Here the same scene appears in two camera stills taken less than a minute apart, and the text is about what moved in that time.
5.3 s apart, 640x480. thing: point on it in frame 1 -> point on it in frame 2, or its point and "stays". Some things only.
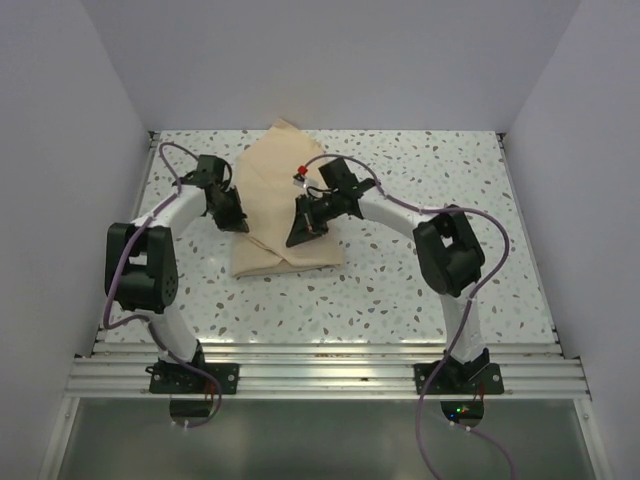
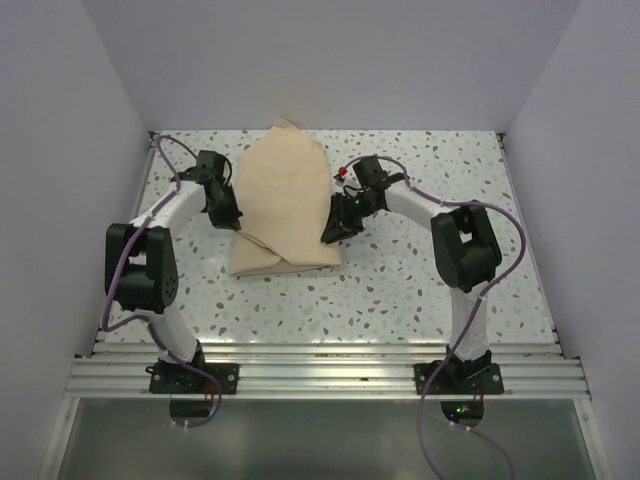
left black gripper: (235, 222) stays
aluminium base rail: (326, 368) stays
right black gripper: (305, 227) -> (340, 226)
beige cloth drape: (264, 167) stays
